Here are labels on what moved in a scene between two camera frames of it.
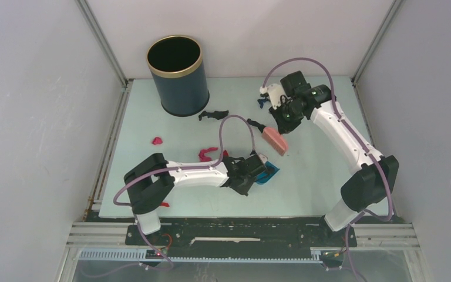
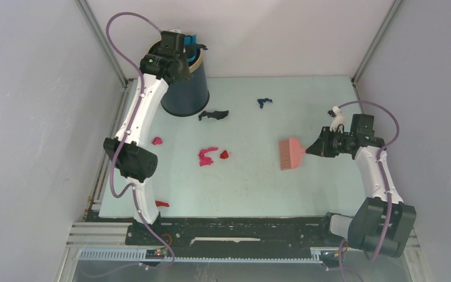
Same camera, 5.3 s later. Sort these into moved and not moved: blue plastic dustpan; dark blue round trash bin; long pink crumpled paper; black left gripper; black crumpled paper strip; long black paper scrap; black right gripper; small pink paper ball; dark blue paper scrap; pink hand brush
Moved: pink hand brush; long black paper scrap; black right gripper; blue plastic dustpan; black left gripper
Not moved: small pink paper ball; long pink crumpled paper; black crumpled paper strip; dark blue paper scrap; dark blue round trash bin
